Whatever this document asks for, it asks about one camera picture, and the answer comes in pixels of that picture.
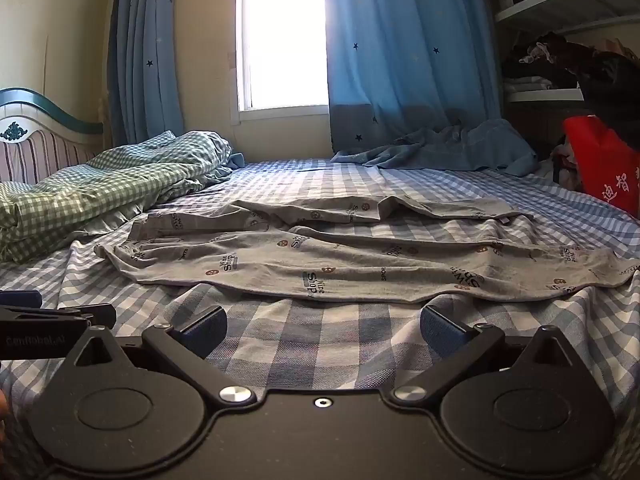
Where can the white shelf unit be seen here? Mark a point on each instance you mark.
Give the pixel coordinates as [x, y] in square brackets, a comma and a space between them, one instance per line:
[550, 5]

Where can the grey printed pants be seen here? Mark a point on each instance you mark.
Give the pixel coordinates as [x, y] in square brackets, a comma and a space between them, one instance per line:
[350, 260]

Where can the green checked quilt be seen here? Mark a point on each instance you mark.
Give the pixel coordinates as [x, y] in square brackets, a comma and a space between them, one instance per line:
[100, 185]

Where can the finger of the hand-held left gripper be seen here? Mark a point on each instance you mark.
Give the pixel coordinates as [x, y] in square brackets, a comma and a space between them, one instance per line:
[20, 299]
[92, 314]

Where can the bright window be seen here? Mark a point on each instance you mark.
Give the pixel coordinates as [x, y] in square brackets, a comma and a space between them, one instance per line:
[282, 35]

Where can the white folded clothes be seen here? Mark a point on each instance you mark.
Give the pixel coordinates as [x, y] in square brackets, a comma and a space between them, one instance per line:
[525, 84]

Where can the patterned cloth clutter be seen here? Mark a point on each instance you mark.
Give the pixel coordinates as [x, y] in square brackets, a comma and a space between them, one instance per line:
[565, 160]

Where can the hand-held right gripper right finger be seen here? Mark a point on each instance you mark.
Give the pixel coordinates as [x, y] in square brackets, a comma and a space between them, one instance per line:
[441, 331]

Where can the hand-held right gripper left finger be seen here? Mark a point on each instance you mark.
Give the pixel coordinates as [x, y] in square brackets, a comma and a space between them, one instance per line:
[204, 331]

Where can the blue checked bed sheet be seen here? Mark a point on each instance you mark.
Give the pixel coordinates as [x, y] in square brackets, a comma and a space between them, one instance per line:
[320, 330]

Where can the striped teal-trimmed headboard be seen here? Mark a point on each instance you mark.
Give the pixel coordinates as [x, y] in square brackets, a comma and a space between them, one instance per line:
[40, 145]

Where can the blue star curtain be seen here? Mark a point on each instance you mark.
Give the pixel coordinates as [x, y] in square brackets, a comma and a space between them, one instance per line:
[410, 50]
[145, 60]

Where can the blue-grey cloth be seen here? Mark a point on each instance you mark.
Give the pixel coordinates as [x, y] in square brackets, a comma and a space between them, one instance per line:
[450, 147]

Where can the black garment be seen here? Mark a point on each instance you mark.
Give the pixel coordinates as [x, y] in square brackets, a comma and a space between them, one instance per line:
[615, 90]

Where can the red bag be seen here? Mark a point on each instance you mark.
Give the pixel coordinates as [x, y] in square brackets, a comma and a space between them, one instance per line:
[600, 160]

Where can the dark clothes pile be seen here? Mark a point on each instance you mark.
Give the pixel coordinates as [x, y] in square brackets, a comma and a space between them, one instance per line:
[540, 60]

